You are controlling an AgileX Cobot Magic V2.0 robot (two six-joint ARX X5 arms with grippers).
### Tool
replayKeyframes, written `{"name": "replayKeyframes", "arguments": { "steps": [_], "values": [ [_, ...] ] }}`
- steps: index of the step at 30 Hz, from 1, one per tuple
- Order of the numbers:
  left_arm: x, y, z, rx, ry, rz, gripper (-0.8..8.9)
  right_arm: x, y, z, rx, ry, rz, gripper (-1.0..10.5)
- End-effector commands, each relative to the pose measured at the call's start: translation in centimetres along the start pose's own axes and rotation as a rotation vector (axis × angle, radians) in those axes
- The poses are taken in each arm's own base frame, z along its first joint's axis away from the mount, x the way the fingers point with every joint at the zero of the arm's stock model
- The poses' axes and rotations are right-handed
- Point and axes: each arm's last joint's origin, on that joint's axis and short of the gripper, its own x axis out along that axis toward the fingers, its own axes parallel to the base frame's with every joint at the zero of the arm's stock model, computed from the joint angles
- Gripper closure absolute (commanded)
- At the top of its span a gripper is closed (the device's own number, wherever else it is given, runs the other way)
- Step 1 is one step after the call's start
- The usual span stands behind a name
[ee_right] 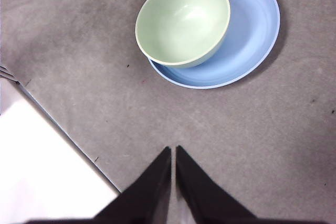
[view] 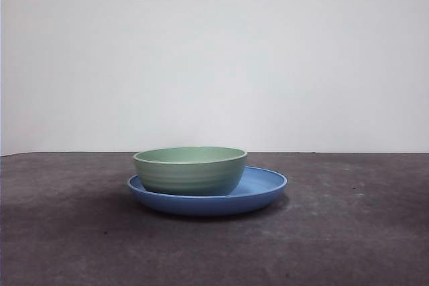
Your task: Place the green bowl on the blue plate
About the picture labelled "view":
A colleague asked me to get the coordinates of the blue round plate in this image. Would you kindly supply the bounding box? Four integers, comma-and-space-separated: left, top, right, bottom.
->
126, 165, 288, 217

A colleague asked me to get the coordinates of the green ribbed bowl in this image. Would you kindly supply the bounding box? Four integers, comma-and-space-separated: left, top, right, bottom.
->
133, 146, 249, 197

